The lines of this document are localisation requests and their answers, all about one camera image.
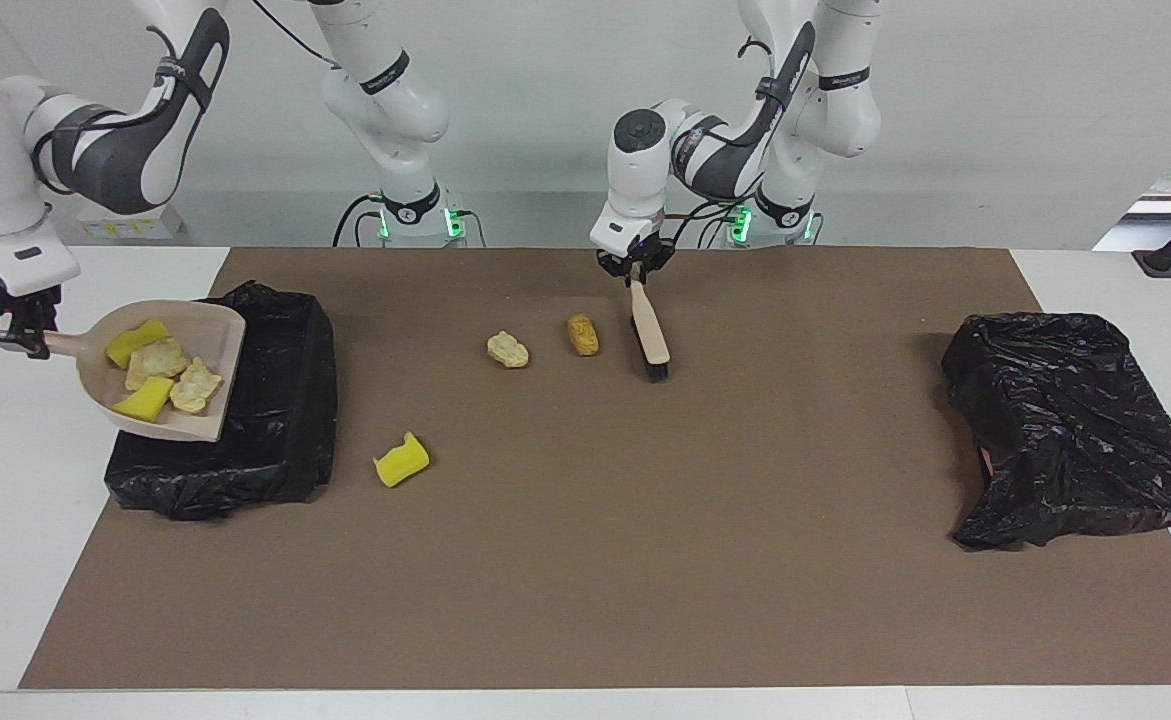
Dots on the beige hand brush black bristles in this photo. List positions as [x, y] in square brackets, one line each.
[650, 335]

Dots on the white wall socket box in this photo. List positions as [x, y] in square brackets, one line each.
[130, 222]

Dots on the yellow sponge piece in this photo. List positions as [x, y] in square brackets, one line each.
[135, 345]
[145, 400]
[400, 463]

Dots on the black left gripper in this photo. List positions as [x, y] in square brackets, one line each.
[637, 260]

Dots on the brown bread roll toy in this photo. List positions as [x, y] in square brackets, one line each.
[582, 335]

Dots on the bin with black bag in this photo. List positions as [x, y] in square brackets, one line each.
[1065, 440]
[265, 460]

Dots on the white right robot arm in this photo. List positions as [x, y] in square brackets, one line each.
[395, 100]

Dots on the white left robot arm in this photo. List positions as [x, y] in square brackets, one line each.
[835, 90]

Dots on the beige plastic dustpan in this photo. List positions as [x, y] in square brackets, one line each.
[215, 345]

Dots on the brown table mat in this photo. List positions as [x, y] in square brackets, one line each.
[545, 600]

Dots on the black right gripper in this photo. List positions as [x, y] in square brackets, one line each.
[27, 304]

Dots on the pale foam piece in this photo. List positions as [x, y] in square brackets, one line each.
[195, 387]
[507, 350]
[157, 362]

